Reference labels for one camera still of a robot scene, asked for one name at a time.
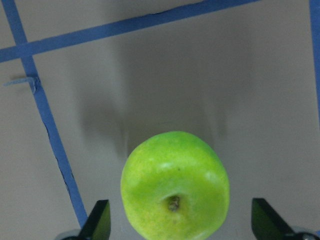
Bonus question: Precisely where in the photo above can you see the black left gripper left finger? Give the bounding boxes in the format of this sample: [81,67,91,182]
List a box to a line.
[57,199,111,240]

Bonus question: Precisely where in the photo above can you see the green apple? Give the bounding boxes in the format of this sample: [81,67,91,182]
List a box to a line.
[120,131,230,240]

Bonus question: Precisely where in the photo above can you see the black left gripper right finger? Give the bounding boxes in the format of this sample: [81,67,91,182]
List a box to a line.
[251,198,320,240]

